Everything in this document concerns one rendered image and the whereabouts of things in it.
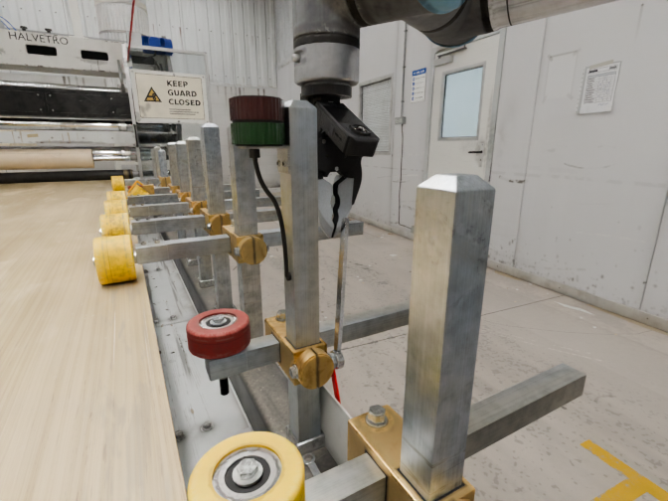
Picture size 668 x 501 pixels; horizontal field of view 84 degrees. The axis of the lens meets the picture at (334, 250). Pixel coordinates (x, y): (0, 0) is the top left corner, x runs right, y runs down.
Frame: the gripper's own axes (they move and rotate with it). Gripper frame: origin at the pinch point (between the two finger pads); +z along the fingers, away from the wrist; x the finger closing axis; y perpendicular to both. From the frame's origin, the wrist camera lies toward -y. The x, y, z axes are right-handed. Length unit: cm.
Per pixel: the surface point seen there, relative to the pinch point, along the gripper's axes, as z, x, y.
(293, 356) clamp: 14.0, 10.3, -7.9
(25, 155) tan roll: -6, 78, 250
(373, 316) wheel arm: 14.5, -6.0, -2.4
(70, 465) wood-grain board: 10.5, 32.7, -19.1
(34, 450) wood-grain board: 10.5, 35.3, -16.0
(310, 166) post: -9.8, 7.1, -7.2
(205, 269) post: 25, 8, 68
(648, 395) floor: 101, -176, 13
